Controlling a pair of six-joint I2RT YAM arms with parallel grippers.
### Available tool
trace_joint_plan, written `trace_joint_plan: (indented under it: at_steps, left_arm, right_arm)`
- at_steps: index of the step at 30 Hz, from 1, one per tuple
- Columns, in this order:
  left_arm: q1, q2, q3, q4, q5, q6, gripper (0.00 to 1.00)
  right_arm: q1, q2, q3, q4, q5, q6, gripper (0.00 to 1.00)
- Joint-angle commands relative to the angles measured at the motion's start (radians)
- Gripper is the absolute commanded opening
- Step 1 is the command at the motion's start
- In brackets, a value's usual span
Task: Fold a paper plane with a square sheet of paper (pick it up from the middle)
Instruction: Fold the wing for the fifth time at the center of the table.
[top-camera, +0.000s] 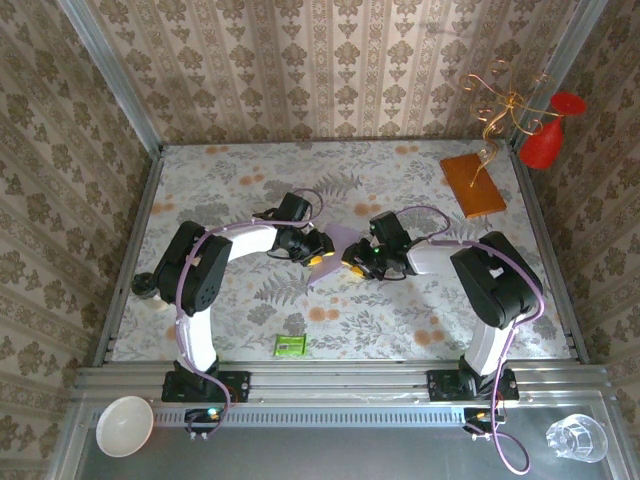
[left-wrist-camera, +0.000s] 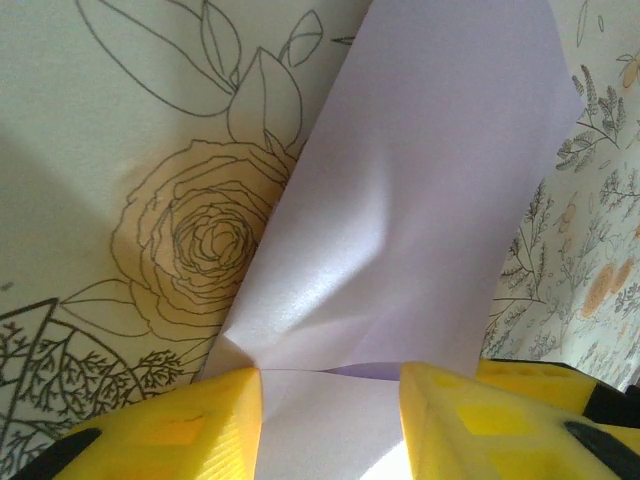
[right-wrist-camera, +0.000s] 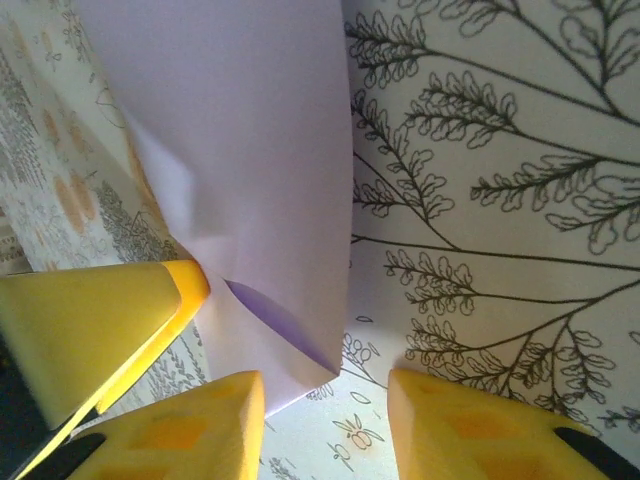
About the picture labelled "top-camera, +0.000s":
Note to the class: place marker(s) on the lilac paper sheet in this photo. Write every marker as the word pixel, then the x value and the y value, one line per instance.
pixel 322 274

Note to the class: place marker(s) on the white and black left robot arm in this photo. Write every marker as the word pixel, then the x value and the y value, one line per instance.
pixel 197 340

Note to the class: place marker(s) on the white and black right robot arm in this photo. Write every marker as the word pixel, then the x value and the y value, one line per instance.
pixel 487 350

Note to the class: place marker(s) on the floral patterned table cloth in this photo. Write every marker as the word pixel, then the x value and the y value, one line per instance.
pixel 350 165

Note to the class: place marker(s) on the green snack packet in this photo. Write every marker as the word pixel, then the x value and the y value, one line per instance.
pixel 290 345

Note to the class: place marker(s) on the orange-brown wooden board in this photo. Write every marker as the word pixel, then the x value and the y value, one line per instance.
pixel 472 185

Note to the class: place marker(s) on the red wine glass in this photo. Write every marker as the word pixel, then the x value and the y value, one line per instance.
pixel 542 145

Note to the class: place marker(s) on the white bowl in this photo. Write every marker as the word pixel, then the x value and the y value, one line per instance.
pixel 125 425

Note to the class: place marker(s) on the clear glass tumbler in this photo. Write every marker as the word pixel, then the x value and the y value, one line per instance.
pixel 575 440

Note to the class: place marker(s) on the aluminium mounting rail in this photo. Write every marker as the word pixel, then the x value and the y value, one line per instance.
pixel 340 385

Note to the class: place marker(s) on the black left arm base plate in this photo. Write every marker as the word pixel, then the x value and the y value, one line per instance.
pixel 235 385

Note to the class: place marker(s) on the aluminium side rail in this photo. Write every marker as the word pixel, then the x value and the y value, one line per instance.
pixel 139 220
pixel 533 200

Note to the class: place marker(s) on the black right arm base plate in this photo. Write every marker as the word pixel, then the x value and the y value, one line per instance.
pixel 505 385

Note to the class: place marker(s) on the aluminium frame post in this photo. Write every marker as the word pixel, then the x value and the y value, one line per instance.
pixel 112 75
pixel 565 55

